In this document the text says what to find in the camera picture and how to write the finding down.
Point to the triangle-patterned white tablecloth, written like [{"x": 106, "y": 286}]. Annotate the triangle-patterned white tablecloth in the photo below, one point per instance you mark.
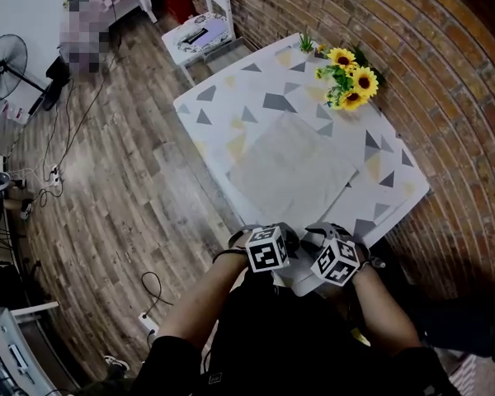
[{"x": 231, "y": 97}]

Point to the yellow sunflower bouquet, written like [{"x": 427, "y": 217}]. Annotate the yellow sunflower bouquet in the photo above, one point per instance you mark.
[{"x": 350, "y": 81}]

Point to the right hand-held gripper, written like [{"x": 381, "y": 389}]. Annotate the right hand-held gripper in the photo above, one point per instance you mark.
[{"x": 336, "y": 260}]

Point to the patterned chair cushion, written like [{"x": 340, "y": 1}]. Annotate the patterned chair cushion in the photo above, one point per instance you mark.
[{"x": 181, "y": 35}]

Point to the white power strip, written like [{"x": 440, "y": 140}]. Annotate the white power strip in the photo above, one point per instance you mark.
[
  {"x": 148, "y": 324},
  {"x": 55, "y": 175}
]

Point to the small green potted plant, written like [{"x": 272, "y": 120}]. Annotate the small green potted plant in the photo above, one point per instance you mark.
[{"x": 306, "y": 44}]

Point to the person's right forearm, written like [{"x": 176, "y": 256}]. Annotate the person's right forearm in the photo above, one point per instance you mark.
[{"x": 383, "y": 312}]

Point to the black wrist band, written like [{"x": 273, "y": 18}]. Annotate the black wrist band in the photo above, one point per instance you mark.
[{"x": 227, "y": 253}]

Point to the black flat device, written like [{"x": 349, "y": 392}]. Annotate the black flat device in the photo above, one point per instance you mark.
[{"x": 196, "y": 36}]

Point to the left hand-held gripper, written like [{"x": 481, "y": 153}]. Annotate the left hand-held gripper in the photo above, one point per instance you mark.
[{"x": 268, "y": 250}]

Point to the white metal rack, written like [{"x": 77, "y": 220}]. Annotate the white metal rack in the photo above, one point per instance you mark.
[{"x": 8, "y": 345}]

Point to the pale cloth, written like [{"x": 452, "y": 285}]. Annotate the pale cloth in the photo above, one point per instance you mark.
[{"x": 288, "y": 171}]

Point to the black bag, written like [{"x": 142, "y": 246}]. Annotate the black bag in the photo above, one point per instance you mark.
[{"x": 57, "y": 74}]

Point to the person's black clothing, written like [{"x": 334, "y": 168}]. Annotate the person's black clothing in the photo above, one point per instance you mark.
[{"x": 280, "y": 345}]

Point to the black standing fan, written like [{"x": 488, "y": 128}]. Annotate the black standing fan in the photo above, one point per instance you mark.
[{"x": 2, "y": 66}]

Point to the black office chair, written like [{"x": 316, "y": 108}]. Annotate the black office chair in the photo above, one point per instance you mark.
[{"x": 470, "y": 332}]

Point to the white box with red label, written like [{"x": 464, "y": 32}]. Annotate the white box with red label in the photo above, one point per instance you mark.
[{"x": 15, "y": 113}]

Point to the person's left forearm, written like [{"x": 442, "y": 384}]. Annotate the person's left forearm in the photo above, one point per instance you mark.
[{"x": 198, "y": 303}]

